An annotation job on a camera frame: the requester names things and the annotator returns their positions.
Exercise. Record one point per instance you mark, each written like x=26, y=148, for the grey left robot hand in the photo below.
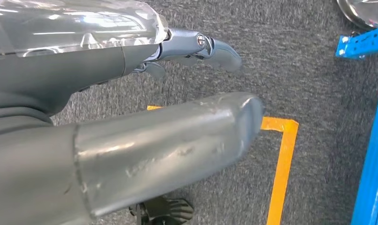
x=145, y=155

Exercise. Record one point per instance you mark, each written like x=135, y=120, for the blue metal shelf rack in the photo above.
x=372, y=170

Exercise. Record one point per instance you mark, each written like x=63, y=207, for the yellow floor tape square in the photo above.
x=282, y=170

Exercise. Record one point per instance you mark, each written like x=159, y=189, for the stanchion with chrome base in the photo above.
x=363, y=12

